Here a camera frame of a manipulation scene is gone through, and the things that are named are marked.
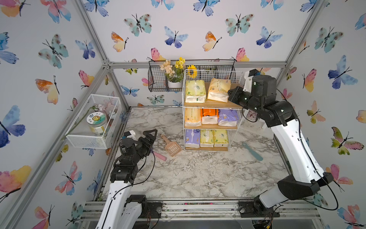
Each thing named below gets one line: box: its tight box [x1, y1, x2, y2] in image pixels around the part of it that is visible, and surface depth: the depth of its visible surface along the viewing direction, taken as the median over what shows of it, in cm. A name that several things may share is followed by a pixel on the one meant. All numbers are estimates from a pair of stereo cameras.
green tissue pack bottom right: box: [213, 129, 230, 148], surface depth 97 cm
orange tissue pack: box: [200, 108, 220, 125], surface depth 78 cm
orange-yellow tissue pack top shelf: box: [207, 77, 232, 103], surface depth 67 cm
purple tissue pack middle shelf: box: [217, 109, 240, 127], surface depth 78 cm
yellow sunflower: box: [187, 64, 198, 79], surface depth 84 cm
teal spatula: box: [242, 142, 264, 162], surface depth 97 cm
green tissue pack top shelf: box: [184, 79, 207, 104], surface depth 67 cm
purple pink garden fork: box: [153, 151, 168, 162], surface depth 95 cm
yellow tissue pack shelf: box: [184, 107, 202, 127], surface depth 79 cm
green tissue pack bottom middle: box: [200, 129, 214, 148], surface depth 97 cm
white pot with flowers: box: [167, 79, 183, 89], surface depth 93 cm
